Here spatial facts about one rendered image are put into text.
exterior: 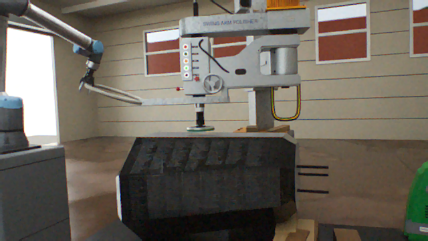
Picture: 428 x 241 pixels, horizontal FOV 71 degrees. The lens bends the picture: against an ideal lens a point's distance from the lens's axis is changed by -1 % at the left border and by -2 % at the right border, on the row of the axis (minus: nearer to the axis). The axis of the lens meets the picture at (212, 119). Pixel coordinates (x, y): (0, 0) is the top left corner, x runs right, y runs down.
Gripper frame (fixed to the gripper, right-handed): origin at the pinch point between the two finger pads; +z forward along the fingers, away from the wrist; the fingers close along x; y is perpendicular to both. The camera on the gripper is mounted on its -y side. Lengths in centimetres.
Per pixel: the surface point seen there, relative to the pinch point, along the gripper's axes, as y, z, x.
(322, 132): -310, -28, 577
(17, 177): 87, 37, -23
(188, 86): 38, -32, 65
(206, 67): 42, -49, 71
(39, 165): 77, 33, -15
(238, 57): 51, -64, 89
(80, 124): -772, 210, 62
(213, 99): 44, -29, 85
